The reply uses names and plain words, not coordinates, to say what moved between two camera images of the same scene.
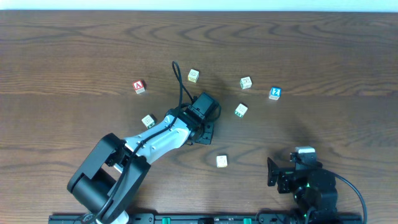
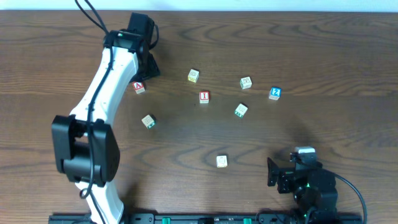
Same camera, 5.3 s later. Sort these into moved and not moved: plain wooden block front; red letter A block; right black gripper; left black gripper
Moved: left black gripper
Not moved: red letter A block; plain wooden block front; right black gripper
